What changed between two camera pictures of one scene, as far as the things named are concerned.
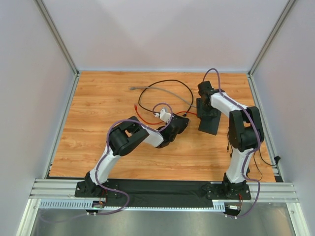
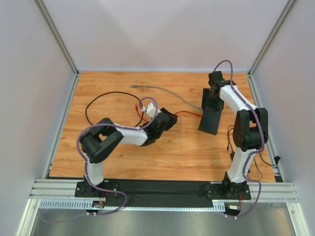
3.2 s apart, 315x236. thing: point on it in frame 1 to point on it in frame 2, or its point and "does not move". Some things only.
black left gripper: x=180 y=123 to x=166 y=117
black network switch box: x=209 y=121 does not move
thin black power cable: x=229 y=149 does not move
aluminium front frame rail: x=56 y=188 does not move
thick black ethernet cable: x=163 y=80 to x=118 y=92
